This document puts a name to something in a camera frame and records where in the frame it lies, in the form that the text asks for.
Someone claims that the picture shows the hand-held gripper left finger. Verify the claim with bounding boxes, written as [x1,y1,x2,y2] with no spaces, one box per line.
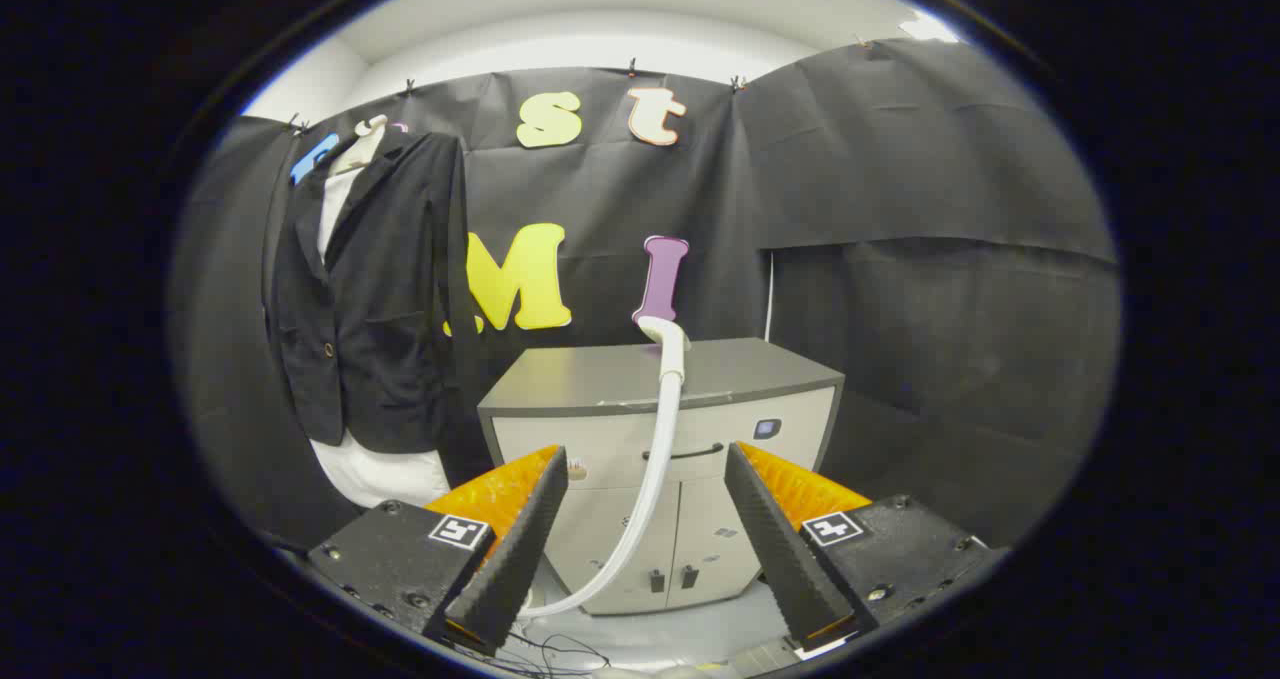
[307,445,569,658]

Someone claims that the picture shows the beige clothes hanger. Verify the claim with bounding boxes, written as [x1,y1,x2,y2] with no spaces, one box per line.
[330,114,391,175]

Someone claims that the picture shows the black backdrop cloth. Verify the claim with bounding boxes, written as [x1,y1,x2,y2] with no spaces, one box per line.
[170,39,1121,552]

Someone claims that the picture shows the black suit jacket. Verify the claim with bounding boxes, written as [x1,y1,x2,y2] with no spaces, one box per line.
[262,131,481,455]

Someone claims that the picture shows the grey cabinet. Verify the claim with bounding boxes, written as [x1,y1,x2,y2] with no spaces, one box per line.
[477,337,846,617]

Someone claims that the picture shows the white garment steamer head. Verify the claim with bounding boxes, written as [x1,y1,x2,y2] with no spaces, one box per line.
[518,315,692,620]

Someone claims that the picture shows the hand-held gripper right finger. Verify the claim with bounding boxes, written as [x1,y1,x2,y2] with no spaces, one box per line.
[724,441,1011,652]

